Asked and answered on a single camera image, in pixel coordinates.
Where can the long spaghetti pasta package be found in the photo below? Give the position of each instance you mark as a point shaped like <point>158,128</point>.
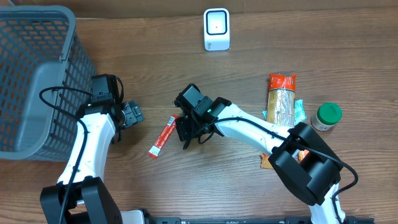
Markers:
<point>281,97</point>

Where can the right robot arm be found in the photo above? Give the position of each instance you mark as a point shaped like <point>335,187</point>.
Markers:
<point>305,164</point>

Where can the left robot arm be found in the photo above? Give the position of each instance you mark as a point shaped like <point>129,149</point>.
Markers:
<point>80,195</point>

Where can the white barcode scanner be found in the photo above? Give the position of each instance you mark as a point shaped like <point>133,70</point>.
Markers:
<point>216,29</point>

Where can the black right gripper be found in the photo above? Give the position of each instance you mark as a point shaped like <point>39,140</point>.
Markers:
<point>185,130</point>

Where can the teal wet wipes pack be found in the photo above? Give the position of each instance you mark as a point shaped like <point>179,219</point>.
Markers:
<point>299,116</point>

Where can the red stick packet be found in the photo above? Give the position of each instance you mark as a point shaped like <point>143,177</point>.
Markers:
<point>163,137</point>

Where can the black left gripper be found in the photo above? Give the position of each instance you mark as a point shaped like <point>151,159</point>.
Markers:
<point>134,112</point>

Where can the green lid jar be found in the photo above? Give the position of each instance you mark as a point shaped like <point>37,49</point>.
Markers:
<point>326,116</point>

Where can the grey plastic shopping basket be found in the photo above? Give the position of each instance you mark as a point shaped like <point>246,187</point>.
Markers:
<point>43,63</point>

